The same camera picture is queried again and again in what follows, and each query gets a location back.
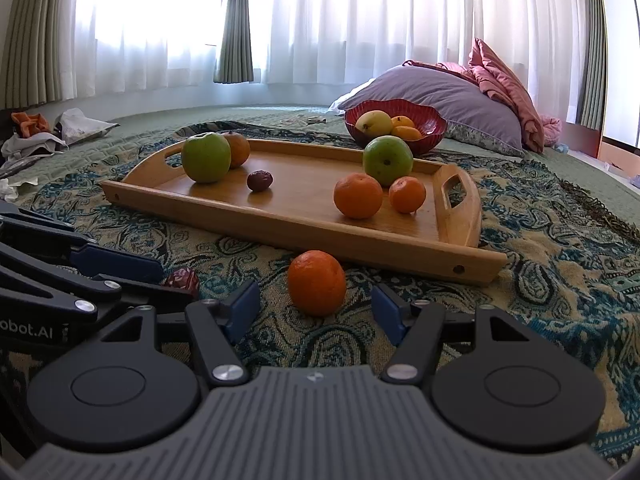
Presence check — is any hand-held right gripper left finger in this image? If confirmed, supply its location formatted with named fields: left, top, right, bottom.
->
left=75, top=280, right=262, bottom=387

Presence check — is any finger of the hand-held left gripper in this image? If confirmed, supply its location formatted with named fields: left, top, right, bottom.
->
left=0, top=243, right=195, bottom=322
left=0, top=201, right=166, bottom=284

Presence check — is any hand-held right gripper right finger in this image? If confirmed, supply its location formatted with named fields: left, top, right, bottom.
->
left=372, top=284, right=546, bottom=387

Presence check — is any red date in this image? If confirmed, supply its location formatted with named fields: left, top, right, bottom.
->
left=165, top=268, right=201, bottom=298
left=247, top=170, right=274, bottom=193

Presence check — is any bright orange tangerine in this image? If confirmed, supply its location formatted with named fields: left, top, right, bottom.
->
left=333, top=173, right=384, bottom=220
left=287, top=250, right=347, bottom=317
left=388, top=176, right=427, bottom=214

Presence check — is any wooden tray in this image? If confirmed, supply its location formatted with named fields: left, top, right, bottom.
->
left=100, top=137, right=508, bottom=287

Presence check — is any small green apple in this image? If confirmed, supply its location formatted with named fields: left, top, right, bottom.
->
left=181, top=131, right=232, bottom=184

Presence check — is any large green apple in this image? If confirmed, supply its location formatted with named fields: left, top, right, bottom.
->
left=363, top=135, right=414, bottom=187

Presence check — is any brownish rough orange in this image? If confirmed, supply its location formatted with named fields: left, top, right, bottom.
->
left=221, top=131, right=251, bottom=169

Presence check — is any white tissue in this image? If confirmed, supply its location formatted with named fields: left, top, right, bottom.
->
left=0, top=177, right=32, bottom=202

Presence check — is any green quilted bedspread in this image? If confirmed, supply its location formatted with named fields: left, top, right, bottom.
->
left=0, top=105, right=640, bottom=221

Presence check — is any white crumpled cloth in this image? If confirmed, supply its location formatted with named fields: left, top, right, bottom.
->
left=0, top=132, right=69, bottom=162

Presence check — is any orange cloth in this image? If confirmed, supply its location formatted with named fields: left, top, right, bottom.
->
left=11, top=111, right=51, bottom=139

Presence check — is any blue patterned blanket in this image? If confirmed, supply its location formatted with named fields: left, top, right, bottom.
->
left=0, top=120, right=640, bottom=467

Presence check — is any red bowl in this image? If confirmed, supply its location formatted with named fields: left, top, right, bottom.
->
left=344, top=99, right=447, bottom=156

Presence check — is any yellow mango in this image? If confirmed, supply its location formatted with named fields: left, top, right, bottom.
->
left=356, top=110, right=393, bottom=136

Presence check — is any purple pillow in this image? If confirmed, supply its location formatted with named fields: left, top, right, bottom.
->
left=336, top=62, right=526, bottom=157

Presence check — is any light pink cloth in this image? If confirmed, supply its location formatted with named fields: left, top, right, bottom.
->
left=540, top=115, right=563, bottom=147

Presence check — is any grey-green curtain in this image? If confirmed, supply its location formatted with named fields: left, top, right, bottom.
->
left=575, top=0, right=609, bottom=131
left=214, top=0, right=256, bottom=85
left=0, top=0, right=83, bottom=110

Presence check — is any pink quilt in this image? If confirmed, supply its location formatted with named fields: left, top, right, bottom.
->
left=467, top=37, right=546, bottom=153

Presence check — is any white sheer curtain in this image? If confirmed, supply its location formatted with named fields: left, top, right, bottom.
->
left=75, top=0, right=592, bottom=111

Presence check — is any white wardrobe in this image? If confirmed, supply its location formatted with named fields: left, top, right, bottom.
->
left=597, top=0, right=640, bottom=173

